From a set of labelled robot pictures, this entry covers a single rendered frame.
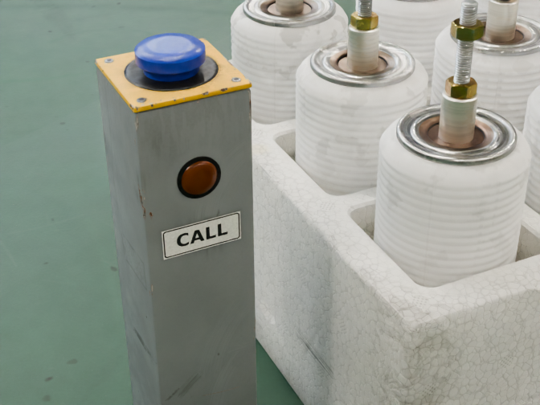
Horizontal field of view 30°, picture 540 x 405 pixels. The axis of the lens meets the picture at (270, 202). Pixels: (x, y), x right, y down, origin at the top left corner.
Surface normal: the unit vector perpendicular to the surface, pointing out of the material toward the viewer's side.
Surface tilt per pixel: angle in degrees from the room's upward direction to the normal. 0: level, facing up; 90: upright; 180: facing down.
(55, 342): 0
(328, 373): 90
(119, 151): 90
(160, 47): 0
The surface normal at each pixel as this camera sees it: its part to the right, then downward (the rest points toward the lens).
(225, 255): 0.44, 0.48
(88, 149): 0.00, -0.84
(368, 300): -0.90, 0.24
